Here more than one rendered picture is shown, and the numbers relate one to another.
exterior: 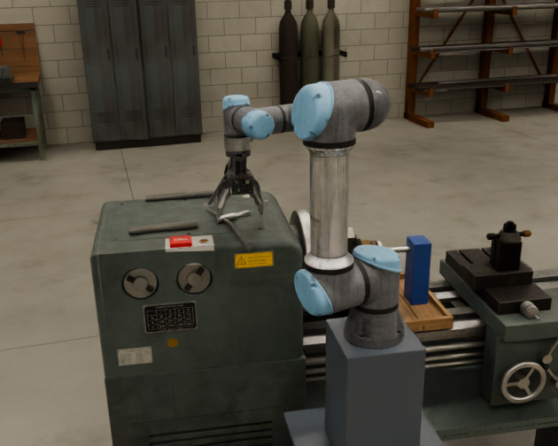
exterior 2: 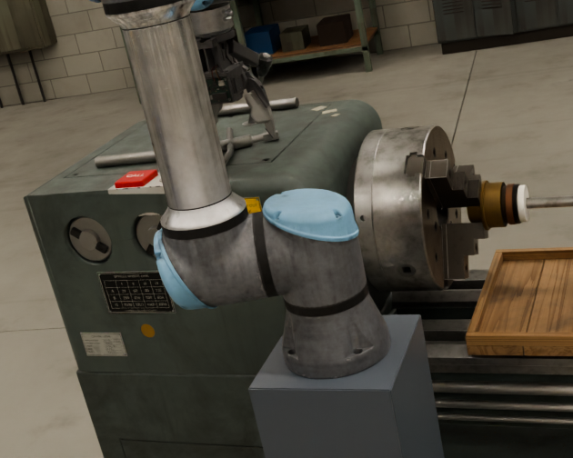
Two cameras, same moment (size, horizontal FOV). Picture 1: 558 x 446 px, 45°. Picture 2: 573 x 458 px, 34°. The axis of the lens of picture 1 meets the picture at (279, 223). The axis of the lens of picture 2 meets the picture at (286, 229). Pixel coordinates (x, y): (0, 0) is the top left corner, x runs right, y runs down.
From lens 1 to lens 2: 103 cm
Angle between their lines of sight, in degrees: 32
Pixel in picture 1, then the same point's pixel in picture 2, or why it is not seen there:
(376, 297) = (295, 285)
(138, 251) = (75, 193)
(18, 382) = not seen: hidden behind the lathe
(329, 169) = (137, 51)
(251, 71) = not seen: outside the picture
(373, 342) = (302, 364)
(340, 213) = (178, 131)
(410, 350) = (360, 389)
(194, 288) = not seen: hidden behind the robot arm
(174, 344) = (150, 333)
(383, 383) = (324, 441)
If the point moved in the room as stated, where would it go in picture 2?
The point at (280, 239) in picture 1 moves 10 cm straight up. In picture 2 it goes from (271, 177) to (259, 122)
